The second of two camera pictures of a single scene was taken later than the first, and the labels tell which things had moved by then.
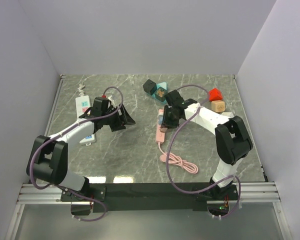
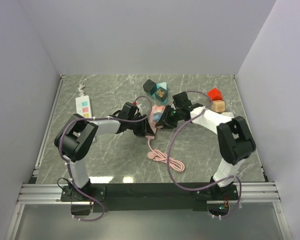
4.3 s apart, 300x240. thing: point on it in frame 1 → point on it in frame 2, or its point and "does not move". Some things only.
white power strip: x=83 y=103 does not move
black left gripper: x=123 y=119 → x=144 y=129
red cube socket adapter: x=215 y=94 does not move
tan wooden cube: x=218 y=106 does not move
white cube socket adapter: x=228 y=114 does not move
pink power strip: x=160 y=136 → x=156 y=113
